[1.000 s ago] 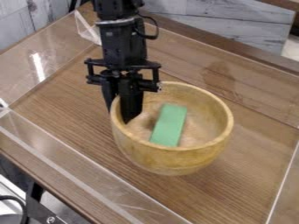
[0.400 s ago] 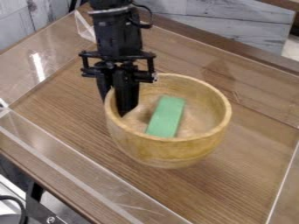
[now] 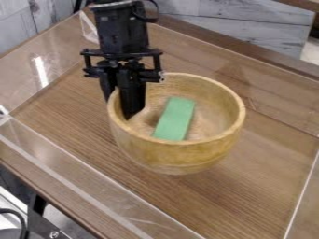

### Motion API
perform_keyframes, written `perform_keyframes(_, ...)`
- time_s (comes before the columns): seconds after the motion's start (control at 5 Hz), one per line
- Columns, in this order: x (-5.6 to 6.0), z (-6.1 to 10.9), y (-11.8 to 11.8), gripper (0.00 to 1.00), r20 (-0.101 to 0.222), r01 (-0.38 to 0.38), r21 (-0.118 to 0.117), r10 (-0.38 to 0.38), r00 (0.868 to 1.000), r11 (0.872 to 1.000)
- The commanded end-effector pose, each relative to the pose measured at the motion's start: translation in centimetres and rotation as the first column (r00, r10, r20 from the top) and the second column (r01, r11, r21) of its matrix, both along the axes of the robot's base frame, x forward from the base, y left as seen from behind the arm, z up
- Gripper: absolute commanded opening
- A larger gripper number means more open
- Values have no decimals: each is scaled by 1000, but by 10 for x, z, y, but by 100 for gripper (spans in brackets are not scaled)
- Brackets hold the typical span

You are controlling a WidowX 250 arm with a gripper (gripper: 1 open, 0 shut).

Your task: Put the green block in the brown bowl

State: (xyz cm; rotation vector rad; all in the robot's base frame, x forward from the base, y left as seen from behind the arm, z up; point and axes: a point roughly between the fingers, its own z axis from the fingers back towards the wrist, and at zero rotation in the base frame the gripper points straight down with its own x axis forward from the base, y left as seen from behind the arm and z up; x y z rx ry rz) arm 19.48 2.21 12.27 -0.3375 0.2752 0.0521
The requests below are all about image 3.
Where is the green rectangular block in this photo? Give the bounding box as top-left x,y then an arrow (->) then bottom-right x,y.
152,97 -> 196,141

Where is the black cable bottom left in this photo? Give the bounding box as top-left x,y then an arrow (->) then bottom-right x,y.
0,208 -> 30,239

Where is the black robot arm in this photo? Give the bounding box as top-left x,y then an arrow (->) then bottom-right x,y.
82,0 -> 163,119

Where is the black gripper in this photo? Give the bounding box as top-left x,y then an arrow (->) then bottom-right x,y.
82,0 -> 162,120

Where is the black metal table bracket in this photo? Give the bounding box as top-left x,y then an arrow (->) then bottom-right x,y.
26,194 -> 71,239

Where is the clear acrylic corner bracket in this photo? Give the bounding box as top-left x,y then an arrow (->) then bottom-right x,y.
79,11 -> 99,44

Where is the clear acrylic tray wall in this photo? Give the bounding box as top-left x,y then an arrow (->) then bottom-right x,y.
0,116 -> 204,239

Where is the brown wooden bowl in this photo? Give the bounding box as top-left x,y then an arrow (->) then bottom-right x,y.
107,73 -> 247,175

